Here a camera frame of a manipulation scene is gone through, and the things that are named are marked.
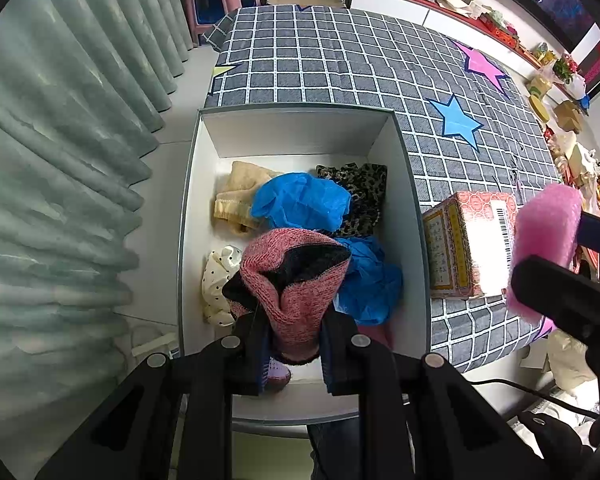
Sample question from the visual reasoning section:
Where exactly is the brown cardboard piece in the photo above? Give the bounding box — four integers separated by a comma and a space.
552, 100, 583, 133

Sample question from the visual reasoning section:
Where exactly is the purple soft item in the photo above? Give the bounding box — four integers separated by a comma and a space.
262, 352, 293, 391

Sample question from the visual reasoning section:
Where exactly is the pink plastic stool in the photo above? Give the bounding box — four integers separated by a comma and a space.
180, 0, 261, 46

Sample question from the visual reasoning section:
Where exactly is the yellow bag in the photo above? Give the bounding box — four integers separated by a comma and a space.
527, 75, 553, 98

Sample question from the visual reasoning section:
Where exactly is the red shelf runner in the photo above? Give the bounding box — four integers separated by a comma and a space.
355, 0, 546, 68

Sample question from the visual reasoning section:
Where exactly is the cream polka dot scrunchie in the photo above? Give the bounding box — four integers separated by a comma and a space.
201, 245, 246, 328

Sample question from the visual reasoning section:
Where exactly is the pale green curtain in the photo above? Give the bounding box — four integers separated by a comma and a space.
0, 0, 191, 401

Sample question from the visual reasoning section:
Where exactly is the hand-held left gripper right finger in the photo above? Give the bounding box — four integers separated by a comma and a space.
320, 312, 546, 480

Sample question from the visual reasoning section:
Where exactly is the leopard print scarf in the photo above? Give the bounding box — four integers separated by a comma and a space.
315, 162, 388, 238

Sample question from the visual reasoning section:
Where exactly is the grey checked star blanket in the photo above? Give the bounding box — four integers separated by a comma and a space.
202, 4, 563, 373

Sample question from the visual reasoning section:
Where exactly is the white storage box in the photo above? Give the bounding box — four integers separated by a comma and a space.
177, 105, 433, 426

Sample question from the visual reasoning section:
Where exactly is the pink and black knit hat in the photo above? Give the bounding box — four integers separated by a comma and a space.
222, 228, 353, 366

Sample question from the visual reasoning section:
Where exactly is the television screen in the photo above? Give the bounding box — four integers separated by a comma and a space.
460, 0, 600, 96

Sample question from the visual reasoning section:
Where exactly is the jar with yellow lid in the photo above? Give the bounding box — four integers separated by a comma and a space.
527, 92, 553, 121

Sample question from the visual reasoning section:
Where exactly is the red patterned cardboard box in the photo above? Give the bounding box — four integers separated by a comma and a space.
421, 191, 523, 301

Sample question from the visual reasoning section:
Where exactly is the cream bag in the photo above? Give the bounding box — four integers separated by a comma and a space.
547, 327, 598, 391

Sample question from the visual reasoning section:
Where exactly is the black cable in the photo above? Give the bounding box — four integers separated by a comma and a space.
467, 380, 600, 418

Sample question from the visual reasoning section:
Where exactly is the blue cloth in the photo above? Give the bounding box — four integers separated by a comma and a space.
332, 237, 404, 326
250, 172, 353, 233

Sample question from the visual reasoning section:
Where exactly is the flower bouquet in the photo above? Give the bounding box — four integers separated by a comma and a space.
552, 55, 581, 81

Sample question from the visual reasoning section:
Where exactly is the beige knit hat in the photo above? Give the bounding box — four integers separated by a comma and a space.
213, 161, 283, 233

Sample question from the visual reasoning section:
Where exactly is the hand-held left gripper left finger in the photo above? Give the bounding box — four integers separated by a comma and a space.
35, 319, 272, 480

